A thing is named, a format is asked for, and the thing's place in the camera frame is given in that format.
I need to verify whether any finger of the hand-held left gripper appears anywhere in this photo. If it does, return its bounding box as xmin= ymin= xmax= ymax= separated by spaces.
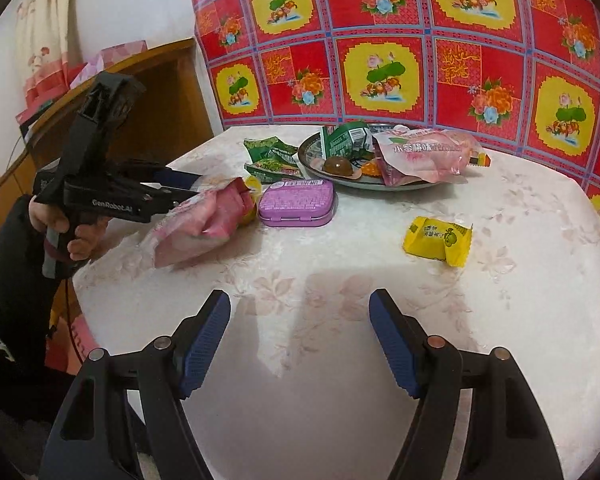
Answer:
xmin=120 ymin=159 xmax=204 ymax=189
xmin=144 ymin=186 xmax=202 ymax=212

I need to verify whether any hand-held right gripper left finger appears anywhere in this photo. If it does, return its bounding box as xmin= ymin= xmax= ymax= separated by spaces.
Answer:
xmin=37 ymin=289 xmax=232 ymax=480

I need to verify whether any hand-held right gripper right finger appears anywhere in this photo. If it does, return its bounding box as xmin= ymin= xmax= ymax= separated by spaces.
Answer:
xmin=368 ymin=287 xmax=567 ymax=480

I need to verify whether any pink snack bag with barcode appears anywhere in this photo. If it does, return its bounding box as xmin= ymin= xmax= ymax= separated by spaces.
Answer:
xmin=139 ymin=176 xmax=254 ymax=269

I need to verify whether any yellow egg-shaped snack packet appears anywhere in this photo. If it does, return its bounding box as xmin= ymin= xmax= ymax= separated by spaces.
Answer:
xmin=242 ymin=175 xmax=264 ymax=227

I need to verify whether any purple tin box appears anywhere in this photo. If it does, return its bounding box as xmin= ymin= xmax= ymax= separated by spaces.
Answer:
xmin=257 ymin=179 xmax=337 ymax=228

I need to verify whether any round plate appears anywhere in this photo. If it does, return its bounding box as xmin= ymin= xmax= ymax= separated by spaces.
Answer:
xmin=297 ymin=122 xmax=449 ymax=192

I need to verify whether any person's left forearm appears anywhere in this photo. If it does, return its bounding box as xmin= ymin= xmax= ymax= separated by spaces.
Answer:
xmin=0 ymin=195 xmax=81 ymax=401

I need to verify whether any person's left hand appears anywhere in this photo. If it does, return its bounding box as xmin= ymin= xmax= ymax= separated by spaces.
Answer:
xmin=28 ymin=195 xmax=110 ymax=262

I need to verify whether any wooden cabinet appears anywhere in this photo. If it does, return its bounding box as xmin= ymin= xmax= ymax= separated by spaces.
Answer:
xmin=0 ymin=37 xmax=217 ymax=262

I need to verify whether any small yellow snack packet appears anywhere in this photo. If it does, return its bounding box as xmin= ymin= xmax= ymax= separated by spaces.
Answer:
xmin=402 ymin=216 xmax=474 ymax=267

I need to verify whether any red plastic stool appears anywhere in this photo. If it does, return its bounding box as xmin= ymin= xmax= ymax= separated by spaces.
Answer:
xmin=45 ymin=310 xmax=102 ymax=377

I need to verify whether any pink box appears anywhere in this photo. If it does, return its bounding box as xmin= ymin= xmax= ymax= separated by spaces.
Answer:
xmin=69 ymin=39 xmax=149 ymax=89

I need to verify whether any brown pudding cup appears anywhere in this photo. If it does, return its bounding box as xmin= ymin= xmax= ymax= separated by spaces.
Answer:
xmin=322 ymin=155 xmax=364 ymax=181

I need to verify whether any floral curtain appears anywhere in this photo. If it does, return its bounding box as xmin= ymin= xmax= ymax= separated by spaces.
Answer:
xmin=9 ymin=0 xmax=79 ymax=111

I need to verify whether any orange yellow corn snack packet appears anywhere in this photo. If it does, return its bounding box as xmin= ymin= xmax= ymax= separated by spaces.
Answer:
xmin=351 ymin=159 xmax=382 ymax=179

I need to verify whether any light pink translucent snack bag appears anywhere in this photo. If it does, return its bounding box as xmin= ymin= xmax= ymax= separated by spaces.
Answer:
xmin=371 ymin=126 xmax=484 ymax=189

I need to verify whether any red floral printed cloth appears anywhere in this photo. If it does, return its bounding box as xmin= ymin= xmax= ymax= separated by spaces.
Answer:
xmin=184 ymin=0 xmax=600 ymax=242

